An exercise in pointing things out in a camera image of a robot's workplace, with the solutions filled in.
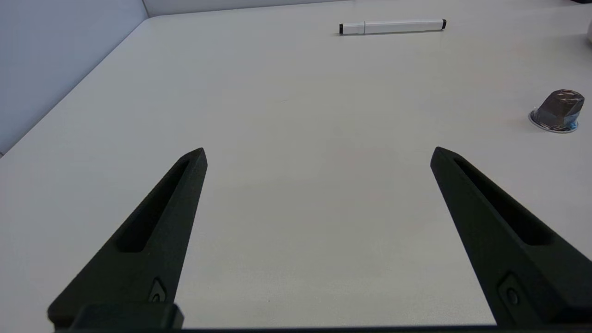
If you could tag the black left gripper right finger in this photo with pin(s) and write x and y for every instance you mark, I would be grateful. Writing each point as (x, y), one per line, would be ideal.
(490, 240)

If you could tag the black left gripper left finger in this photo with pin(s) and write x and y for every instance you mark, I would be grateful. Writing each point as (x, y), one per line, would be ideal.
(152, 249)

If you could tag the white marker with black caps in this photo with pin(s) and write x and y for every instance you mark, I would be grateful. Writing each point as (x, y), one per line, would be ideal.
(393, 27)

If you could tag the white round bowl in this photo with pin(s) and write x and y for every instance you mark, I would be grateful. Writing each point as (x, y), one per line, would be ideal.
(590, 32)

